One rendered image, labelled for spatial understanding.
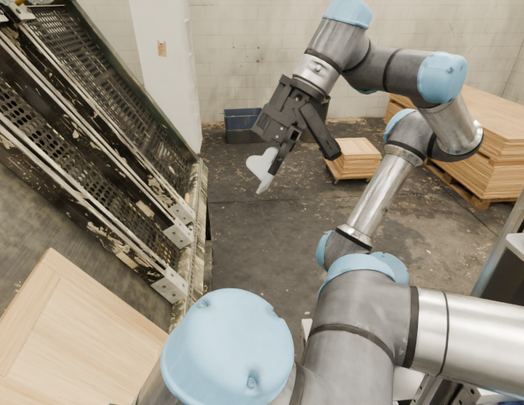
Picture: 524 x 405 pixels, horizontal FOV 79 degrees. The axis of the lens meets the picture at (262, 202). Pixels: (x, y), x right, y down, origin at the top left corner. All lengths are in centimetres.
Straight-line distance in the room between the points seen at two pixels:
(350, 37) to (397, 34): 571
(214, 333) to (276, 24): 561
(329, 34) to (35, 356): 84
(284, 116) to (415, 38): 594
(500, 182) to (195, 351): 384
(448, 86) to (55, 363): 93
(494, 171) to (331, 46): 333
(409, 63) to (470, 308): 41
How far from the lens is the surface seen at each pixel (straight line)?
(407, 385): 110
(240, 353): 20
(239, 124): 488
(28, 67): 136
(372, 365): 28
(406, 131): 98
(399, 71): 62
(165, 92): 448
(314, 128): 59
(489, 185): 388
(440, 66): 60
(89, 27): 219
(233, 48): 572
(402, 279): 89
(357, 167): 381
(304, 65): 59
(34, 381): 86
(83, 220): 110
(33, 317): 89
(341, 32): 60
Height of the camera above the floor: 185
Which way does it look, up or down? 32 degrees down
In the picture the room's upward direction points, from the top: straight up
